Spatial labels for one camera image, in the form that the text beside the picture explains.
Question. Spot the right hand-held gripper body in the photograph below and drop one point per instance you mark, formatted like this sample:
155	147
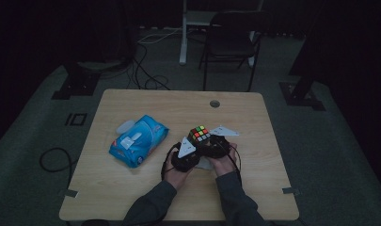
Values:
221	146

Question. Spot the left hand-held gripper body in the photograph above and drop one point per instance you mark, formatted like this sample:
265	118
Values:
185	157

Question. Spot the black stand base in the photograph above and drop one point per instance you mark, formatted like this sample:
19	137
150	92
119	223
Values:
76	84
301	97

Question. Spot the white wet wipe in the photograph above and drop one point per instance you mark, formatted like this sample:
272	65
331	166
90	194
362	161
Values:
130	140
205	164

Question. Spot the black folding chair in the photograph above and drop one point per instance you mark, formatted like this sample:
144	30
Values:
232	40

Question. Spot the grey tape piece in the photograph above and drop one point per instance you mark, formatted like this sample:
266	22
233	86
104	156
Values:
290	191
70	193

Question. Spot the blue wet wipes pack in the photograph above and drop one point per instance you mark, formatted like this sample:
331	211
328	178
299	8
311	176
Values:
138	147

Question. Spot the person's left hand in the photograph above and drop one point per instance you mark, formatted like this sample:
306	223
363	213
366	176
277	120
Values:
177	177

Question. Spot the multicoloured puzzle cube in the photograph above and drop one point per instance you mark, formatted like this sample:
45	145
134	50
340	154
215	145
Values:
199	134

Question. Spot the person's right hand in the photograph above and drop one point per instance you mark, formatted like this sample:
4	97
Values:
224	166

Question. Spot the grey table grommet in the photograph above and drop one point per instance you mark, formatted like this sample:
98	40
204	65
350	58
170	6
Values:
214	104

